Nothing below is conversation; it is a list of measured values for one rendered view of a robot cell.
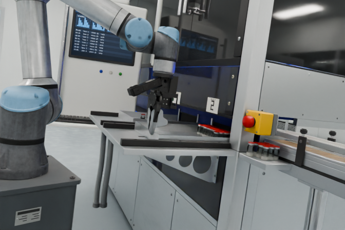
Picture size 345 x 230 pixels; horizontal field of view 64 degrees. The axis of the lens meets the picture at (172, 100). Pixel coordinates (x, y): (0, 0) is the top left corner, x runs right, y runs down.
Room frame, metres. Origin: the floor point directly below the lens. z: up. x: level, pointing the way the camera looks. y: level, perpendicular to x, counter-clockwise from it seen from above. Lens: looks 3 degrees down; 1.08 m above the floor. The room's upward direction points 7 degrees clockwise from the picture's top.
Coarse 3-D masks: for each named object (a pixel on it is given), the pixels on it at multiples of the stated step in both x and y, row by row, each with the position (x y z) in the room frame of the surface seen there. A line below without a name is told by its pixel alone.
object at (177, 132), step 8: (136, 128) 1.10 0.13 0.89; (144, 128) 1.02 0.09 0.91; (160, 128) 1.17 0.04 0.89; (168, 128) 1.18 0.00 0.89; (176, 128) 1.20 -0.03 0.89; (184, 128) 1.22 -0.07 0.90; (192, 128) 1.23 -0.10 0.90; (144, 136) 1.01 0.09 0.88; (152, 136) 0.93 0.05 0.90; (160, 136) 0.89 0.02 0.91; (168, 136) 0.90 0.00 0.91; (176, 136) 0.91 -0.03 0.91; (184, 136) 0.93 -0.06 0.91; (192, 136) 0.94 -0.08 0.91; (200, 136) 1.16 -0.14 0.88
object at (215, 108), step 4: (208, 100) 1.15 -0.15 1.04; (216, 100) 1.10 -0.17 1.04; (208, 104) 1.15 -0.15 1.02; (212, 104) 1.12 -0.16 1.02; (216, 104) 1.09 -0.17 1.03; (208, 108) 1.14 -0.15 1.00; (212, 108) 1.12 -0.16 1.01; (216, 108) 1.09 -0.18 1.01; (212, 112) 1.11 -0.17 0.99; (216, 112) 1.09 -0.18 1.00
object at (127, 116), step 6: (120, 114) 1.40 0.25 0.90; (126, 114) 1.30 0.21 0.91; (132, 114) 1.46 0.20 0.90; (138, 114) 1.48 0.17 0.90; (168, 114) 1.55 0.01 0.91; (126, 120) 1.29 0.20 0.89; (132, 120) 1.20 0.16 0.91; (138, 120) 1.21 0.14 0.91; (144, 120) 1.22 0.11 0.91; (168, 120) 1.55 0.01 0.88; (174, 120) 1.57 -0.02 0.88
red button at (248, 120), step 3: (243, 117) 0.89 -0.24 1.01; (246, 117) 0.88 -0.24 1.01; (249, 117) 0.87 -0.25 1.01; (252, 117) 0.88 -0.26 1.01; (243, 120) 0.89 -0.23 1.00; (246, 120) 0.87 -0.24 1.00; (249, 120) 0.87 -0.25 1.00; (252, 120) 0.87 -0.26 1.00; (243, 123) 0.88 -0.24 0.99; (246, 123) 0.87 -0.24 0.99; (249, 123) 0.86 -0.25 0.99; (252, 123) 0.87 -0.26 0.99; (246, 126) 0.87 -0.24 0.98; (249, 126) 0.87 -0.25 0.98; (252, 126) 0.87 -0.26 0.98
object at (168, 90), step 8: (168, 80) 0.94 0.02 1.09; (176, 80) 0.95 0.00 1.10; (152, 88) 0.94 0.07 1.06; (160, 88) 0.93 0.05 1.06; (168, 88) 0.94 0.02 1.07; (176, 88) 0.95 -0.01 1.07; (152, 96) 0.93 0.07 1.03; (160, 96) 0.91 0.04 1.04; (168, 96) 0.92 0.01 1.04; (176, 96) 0.93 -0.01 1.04; (152, 104) 0.92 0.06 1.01; (160, 104) 0.91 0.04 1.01; (168, 104) 0.93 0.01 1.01; (176, 104) 0.93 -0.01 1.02
